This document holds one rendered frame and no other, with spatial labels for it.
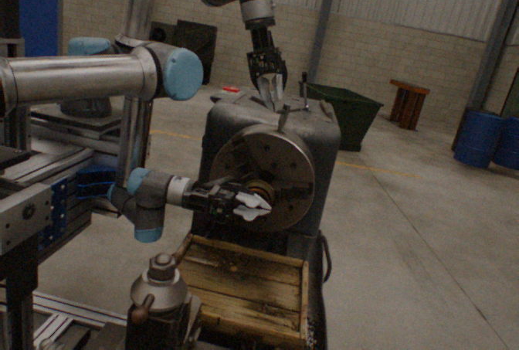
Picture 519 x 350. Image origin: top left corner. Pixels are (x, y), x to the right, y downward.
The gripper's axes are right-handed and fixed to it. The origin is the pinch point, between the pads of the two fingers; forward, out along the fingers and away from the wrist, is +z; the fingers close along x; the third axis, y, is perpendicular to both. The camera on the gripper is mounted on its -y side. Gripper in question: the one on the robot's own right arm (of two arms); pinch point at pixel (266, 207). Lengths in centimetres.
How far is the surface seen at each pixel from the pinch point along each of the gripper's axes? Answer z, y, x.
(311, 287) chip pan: 23, -49, -54
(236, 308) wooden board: -1.4, 15.1, -19.7
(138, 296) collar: -12.1, 46.4, 5.2
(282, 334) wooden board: 9.8, 21.1, -18.2
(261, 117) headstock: -9.2, -32.7, 15.7
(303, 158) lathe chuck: 6.9, -15.2, 10.4
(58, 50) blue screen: -333, -379, -26
